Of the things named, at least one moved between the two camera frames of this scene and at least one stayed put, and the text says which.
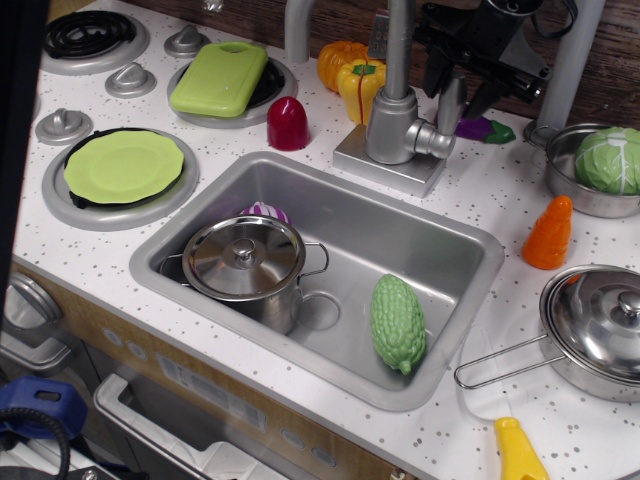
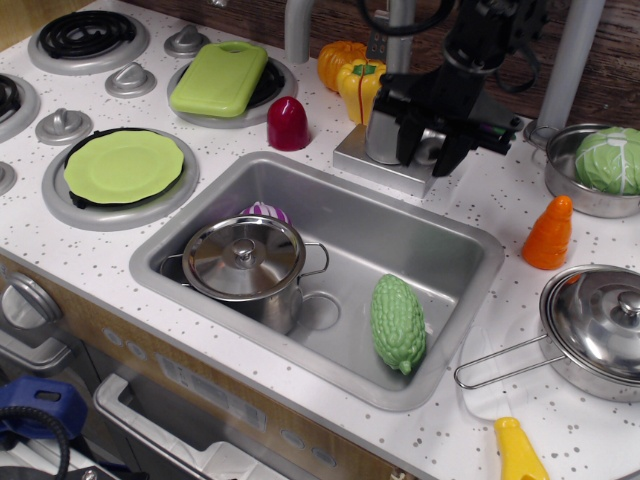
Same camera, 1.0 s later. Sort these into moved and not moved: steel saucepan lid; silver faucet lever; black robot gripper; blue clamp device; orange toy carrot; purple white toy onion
Moved: silver faucet lever; black robot gripper
Not moved: purple white toy onion; blue clamp device; orange toy carrot; steel saucepan lid
